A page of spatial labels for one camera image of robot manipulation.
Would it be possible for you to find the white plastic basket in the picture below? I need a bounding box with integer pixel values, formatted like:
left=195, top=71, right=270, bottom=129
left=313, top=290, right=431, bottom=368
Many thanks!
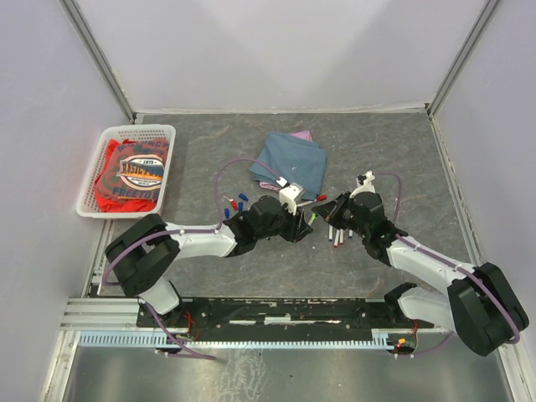
left=75, top=124, right=176, bottom=219

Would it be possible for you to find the pink folded cloth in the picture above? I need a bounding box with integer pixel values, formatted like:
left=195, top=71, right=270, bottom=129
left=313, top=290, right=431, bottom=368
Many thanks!
left=250, top=131, right=317, bottom=192

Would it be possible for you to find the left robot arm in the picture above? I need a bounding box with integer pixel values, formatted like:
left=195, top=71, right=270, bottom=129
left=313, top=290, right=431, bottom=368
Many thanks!
left=106, top=196, right=312, bottom=327

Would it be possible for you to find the blue folded cloth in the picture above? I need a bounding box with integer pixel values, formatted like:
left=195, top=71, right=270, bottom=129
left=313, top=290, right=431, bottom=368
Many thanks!
left=257, top=131, right=327, bottom=200

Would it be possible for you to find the white slotted cable duct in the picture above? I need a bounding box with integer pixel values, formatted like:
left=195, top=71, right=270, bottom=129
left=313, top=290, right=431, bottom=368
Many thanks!
left=79, top=325, right=411, bottom=350

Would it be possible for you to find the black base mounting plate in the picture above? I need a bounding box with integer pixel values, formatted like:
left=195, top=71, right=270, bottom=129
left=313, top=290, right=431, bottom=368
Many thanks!
left=160, top=297, right=433, bottom=340

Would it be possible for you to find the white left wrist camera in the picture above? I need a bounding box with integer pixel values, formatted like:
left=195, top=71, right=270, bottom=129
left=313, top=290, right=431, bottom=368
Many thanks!
left=276, top=177, right=305, bottom=215

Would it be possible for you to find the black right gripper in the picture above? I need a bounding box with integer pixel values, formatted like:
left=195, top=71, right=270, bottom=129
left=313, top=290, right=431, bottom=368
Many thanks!
left=313, top=190, right=368, bottom=238

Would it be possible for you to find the red printed t-shirt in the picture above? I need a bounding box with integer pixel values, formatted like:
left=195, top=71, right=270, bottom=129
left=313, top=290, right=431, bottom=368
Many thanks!
left=94, top=137, right=169, bottom=213

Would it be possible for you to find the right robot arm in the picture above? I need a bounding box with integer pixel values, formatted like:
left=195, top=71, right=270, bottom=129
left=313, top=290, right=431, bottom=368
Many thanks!
left=312, top=191, right=529, bottom=356

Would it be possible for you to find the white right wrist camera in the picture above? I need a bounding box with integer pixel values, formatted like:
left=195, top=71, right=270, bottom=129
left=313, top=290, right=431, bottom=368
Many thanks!
left=349, top=171, right=376, bottom=198

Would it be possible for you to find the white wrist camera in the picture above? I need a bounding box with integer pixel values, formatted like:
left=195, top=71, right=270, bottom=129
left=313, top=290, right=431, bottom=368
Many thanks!
left=349, top=171, right=376, bottom=198
left=276, top=177, right=305, bottom=215

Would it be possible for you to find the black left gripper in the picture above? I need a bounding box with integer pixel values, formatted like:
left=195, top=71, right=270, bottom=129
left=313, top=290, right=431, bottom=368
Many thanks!
left=256, top=201, right=314, bottom=244

